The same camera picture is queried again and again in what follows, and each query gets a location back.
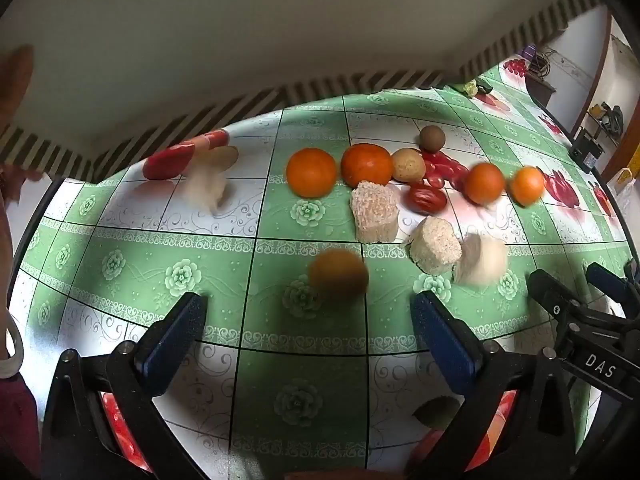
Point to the red date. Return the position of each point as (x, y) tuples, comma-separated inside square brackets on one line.
[(425, 198)]

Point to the white plastic bag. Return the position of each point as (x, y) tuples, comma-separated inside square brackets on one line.
[(625, 182)]

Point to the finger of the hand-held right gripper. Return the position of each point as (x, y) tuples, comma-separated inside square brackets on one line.
[(607, 277), (545, 292)]

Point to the large orange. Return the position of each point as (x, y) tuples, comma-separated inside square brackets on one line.
[(366, 165), (311, 172)]

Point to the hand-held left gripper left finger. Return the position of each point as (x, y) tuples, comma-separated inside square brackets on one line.
[(175, 340)]

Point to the pale rice cake block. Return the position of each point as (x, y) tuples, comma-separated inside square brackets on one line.
[(374, 212), (480, 260), (434, 245), (207, 190)]

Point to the tools on shelf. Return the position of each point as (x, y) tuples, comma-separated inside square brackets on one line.
[(607, 116)]

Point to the purple bottle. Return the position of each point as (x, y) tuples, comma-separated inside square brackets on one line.
[(533, 52), (524, 53)]

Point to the maroon clothing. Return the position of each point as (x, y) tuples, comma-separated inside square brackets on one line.
[(17, 425)]

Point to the small orange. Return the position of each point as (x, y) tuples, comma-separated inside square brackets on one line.
[(483, 183), (527, 186)]

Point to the small wooden table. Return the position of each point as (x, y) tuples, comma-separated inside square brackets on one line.
[(540, 87)]

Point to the white box with striped rim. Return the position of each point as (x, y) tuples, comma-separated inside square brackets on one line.
[(210, 35)]

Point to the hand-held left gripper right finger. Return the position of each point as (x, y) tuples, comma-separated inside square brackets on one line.
[(445, 345)]

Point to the small black device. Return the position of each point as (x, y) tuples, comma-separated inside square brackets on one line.
[(586, 149)]

